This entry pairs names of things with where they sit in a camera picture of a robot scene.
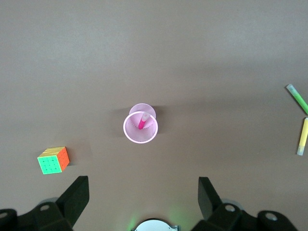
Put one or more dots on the green marker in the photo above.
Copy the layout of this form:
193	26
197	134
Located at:
298	97

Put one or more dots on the pink marker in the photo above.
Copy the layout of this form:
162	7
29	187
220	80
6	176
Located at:
142	122

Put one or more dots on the yellow marker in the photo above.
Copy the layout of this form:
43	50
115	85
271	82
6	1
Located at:
303	134

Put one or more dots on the pink mesh cup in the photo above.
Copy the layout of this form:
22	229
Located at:
142	136

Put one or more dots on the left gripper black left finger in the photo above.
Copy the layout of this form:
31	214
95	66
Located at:
72	204

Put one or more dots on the colourful puzzle cube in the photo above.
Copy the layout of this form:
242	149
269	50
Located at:
50	164

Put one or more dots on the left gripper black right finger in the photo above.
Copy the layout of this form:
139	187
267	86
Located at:
211	207

